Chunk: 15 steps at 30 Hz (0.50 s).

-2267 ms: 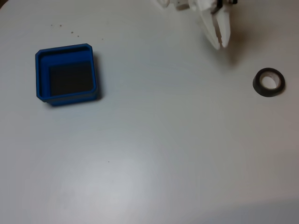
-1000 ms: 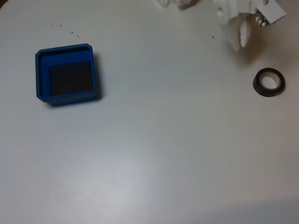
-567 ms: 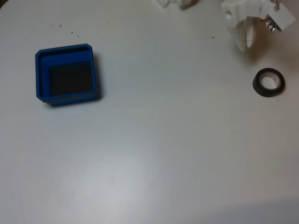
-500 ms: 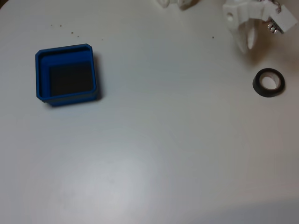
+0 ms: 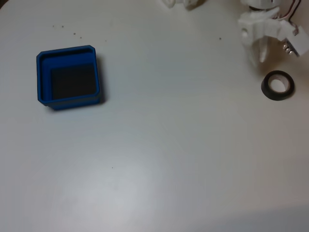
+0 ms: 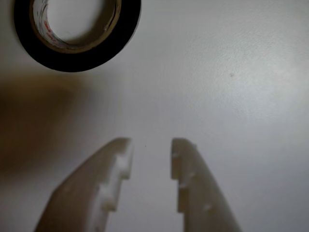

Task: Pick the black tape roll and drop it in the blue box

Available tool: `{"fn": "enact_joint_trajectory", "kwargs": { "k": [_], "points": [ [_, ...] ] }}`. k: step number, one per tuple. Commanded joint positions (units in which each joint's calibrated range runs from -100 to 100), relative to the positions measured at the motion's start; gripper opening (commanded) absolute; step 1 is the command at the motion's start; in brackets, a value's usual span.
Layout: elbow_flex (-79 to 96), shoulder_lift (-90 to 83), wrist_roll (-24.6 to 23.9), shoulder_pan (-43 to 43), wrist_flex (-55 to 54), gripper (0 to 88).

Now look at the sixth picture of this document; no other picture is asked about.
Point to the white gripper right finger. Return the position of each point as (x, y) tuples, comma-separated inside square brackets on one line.
[(202, 193)]

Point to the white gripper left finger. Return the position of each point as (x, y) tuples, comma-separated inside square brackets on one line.
[(82, 188)]

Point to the black tape roll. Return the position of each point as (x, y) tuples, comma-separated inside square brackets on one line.
[(77, 64)]

